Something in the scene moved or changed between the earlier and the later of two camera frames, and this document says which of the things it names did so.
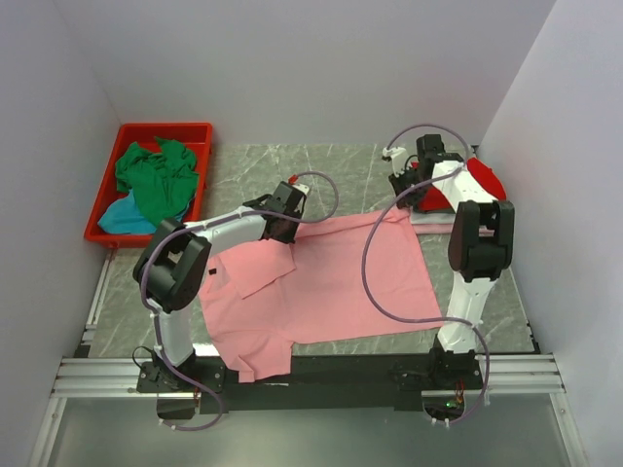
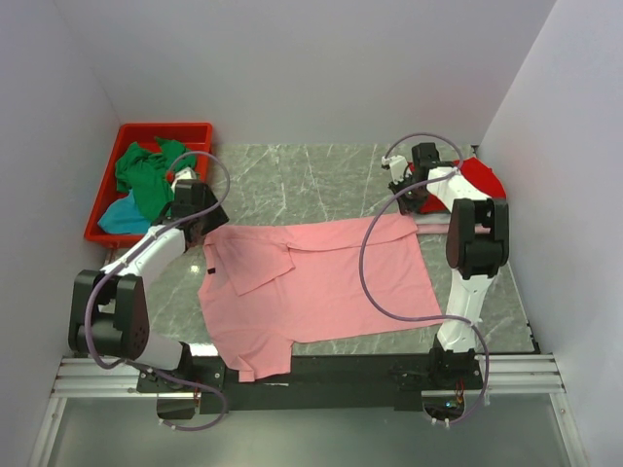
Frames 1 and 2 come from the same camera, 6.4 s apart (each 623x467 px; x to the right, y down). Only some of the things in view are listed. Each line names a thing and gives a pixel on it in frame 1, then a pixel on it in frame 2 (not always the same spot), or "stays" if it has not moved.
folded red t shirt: [436, 200] stays
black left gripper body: [288, 233] → [212, 219]
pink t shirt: [257, 301] stays
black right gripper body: [406, 179] stays
